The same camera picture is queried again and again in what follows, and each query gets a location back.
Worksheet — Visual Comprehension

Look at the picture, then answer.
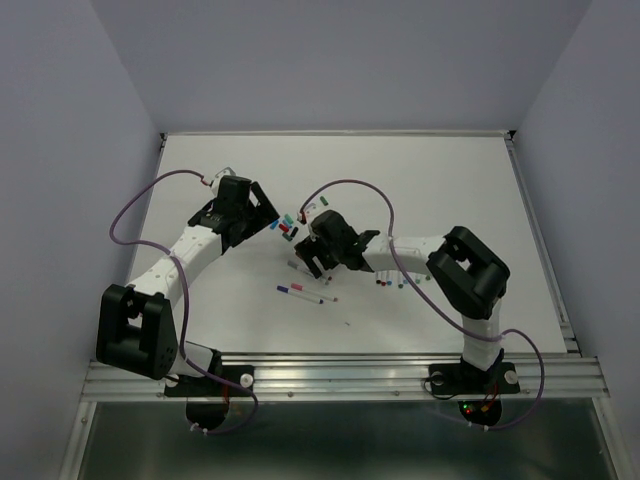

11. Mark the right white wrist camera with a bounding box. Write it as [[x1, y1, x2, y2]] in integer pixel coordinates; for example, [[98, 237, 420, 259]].
[[297, 202, 323, 225]]

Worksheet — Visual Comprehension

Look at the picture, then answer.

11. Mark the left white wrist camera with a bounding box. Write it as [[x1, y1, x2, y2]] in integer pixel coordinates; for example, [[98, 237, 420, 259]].
[[209, 167, 236, 188]]

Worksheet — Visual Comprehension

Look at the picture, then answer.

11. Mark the purple capped marker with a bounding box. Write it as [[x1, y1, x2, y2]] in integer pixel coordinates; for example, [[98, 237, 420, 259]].
[[276, 285, 324, 305]]

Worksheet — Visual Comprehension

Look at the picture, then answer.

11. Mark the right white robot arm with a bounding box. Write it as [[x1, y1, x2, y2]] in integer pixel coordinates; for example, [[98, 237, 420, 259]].
[[294, 209, 511, 390]]

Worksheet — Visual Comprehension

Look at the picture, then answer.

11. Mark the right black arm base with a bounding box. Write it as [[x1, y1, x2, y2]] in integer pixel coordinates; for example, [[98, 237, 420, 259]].
[[423, 361, 520, 427]]

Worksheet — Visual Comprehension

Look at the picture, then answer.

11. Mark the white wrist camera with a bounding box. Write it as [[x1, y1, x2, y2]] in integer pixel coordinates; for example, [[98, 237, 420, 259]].
[[209, 167, 236, 188], [297, 202, 323, 225]]

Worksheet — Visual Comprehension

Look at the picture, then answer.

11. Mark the pink capped marker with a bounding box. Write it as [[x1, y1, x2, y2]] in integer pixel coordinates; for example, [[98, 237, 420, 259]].
[[290, 283, 338, 302]]

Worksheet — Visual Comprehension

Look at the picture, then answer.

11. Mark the grey capped marker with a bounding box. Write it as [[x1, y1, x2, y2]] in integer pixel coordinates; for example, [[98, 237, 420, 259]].
[[287, 260, 330, 285]]

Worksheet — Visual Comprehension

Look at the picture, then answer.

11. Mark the aluminium front rail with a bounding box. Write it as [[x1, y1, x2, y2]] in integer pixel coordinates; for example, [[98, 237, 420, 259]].
[[81, 354, 610, 403]]

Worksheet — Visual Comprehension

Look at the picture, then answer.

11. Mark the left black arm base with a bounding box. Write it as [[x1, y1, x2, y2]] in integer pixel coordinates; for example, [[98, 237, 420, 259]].
[[164, 365, 257, 436]]

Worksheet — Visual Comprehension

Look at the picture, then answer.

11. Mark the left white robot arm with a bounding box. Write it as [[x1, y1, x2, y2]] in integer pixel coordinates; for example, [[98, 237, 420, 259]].
[[96, 169, 279, 394]]

